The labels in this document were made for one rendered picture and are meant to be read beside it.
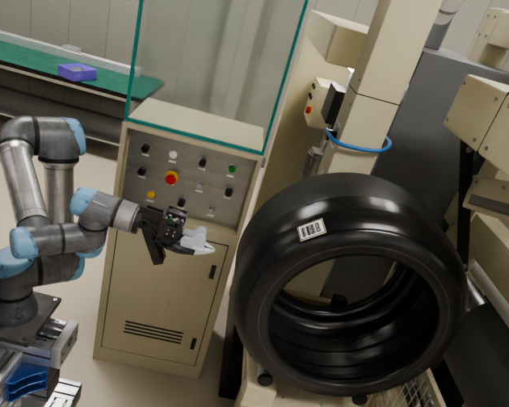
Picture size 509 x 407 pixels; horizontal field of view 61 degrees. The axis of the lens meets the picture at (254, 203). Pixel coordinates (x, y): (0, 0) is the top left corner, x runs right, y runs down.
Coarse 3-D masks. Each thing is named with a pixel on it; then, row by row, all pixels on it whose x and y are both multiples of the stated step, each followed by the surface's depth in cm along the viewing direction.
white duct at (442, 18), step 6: (444, 0) 154; (450, 0) 153; (456, 0) 152; (462, 0) 153; (444, 6) 155; (450, 6) 155; (456, 6) 155; (438, 12) 158; (444, 12) 157; (450, 12) 157; (438, 18) 160; (444, 18) 160; (450, 18) 161
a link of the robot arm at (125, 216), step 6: (120, 204) 105; (126, 204) 105; (132, 204) 106; (138, 204) 109; (120, 210) 104; (126, 210) 105; (132, 210) 105; (120, 216) 104; (126, 216) 104; (132, 216) 104; (114, 222) 104; (120, 222) 104; (126, 222) 104; (132, 222) 105; (114, 228) 107; (120, 228) 105; (126, 228) 105
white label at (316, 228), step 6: (312, 222) 97; (318, 222) 96; (300, 228) 98; (306, 228) 97; (312, 228) 96; (318, 228) 96; (324, 228) 95; (300, 234) 96; (306, 234) 96; (312, 234) 95; (318, 234) 95
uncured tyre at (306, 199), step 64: (320, 192) 106; (384, 192) 106; (256, 256) 102; (320, 256) 97; (384, 256) 96; (448, 256) 100; (256, 320) 106; (320, 320) 142; (384, 320) 138; (448, 320) 105; (320, 384) 115; (384, 384) 115
